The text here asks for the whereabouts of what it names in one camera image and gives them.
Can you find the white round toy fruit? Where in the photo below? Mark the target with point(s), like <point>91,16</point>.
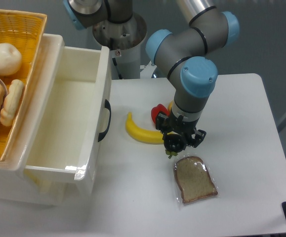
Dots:
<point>10,59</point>

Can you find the yellow toy banana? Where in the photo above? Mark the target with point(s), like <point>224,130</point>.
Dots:
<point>140,134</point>

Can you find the wrapped bread slice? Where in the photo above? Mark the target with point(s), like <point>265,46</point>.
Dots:
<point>193,179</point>

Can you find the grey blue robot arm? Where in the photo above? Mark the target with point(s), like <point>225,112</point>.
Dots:
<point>180,58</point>

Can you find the yellow wicker basket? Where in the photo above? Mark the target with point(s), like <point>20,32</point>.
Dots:
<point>24,30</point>

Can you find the yellow toy fruit behind arm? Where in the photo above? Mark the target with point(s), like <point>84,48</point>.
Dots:
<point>170,106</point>

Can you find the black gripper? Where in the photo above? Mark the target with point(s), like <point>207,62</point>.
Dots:
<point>181,125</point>

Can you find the dark purple mangosteen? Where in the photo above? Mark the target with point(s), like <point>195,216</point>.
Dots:
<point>173,144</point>

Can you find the red toy bell pepper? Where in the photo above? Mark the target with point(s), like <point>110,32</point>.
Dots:
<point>160,108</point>

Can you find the beige toy bread stick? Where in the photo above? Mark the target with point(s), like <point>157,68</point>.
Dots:
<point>11,102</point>

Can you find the white drawer cabinet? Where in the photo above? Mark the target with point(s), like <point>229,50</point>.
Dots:
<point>16,182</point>

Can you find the open upper white drawer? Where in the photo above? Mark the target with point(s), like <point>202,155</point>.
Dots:
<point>76,119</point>

